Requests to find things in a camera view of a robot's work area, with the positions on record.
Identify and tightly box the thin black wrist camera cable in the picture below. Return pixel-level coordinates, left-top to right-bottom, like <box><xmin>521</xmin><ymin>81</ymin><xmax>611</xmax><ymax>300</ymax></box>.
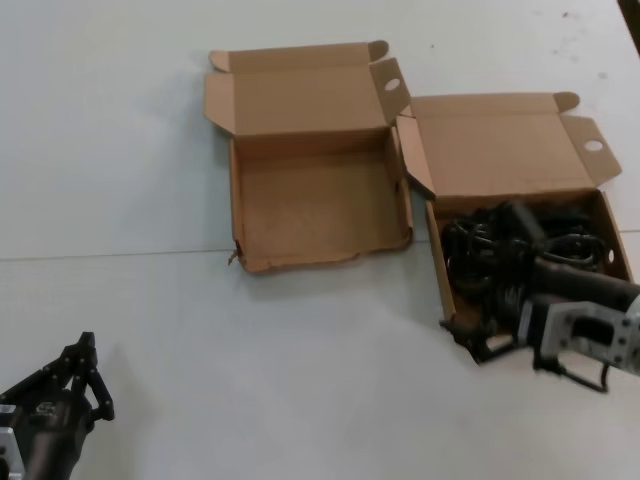
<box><xmin>533</xmin><ymin>357</ymin><xmax>611</xmax><ymax>395</ymax></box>

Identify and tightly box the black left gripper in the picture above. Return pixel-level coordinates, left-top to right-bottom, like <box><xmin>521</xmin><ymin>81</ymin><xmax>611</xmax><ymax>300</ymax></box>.
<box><xmin>0</xmin><ymin>331</ymin><xmax>117</xmax><ymax>480</ymax></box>

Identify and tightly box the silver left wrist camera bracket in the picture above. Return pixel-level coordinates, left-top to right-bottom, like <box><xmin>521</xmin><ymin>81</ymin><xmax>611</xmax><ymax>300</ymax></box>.
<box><xmin>0</xmin><ymin>404</ymin><xmax>25</xmax><ymax>480</ymax></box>

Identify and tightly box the empty brown cardboard box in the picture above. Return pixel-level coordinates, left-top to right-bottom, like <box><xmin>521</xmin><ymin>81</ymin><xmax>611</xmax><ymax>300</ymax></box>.
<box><xmin>203</xmin><ymin>39</ymin><xmax>414</xmax><ymax>275</ymax></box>

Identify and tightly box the brown cardboard box holding cables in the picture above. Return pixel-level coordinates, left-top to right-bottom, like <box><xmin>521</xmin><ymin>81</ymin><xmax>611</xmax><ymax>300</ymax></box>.
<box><xmin>394</xmin><ymin>91</ymin><xmax>640</xmax><ymax>336</ymax></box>

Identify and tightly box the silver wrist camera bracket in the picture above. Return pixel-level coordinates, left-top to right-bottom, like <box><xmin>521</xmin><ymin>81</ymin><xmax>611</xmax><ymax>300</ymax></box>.
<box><xmin>519</xmin><ymin>294</ymin><xmax>640</xmax><ymax>381</ymax></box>
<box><xmin>0</xmin><ymin>404</ymin><xmax>25</xmax><ymax>480</ymax></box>

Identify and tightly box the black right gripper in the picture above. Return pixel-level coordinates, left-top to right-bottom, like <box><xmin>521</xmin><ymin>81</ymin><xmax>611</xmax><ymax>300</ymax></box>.
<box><xmin>439</xmin><ymin>199</ymin><xmax>640</xmax><ymax>365</ymax></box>

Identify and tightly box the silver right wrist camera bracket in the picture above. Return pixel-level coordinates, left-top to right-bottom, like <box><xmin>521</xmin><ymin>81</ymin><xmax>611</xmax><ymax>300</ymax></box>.
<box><xmin>519</xmin><ymin>294</ymin><xmax>640</xmax><ymax>381</ymax></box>

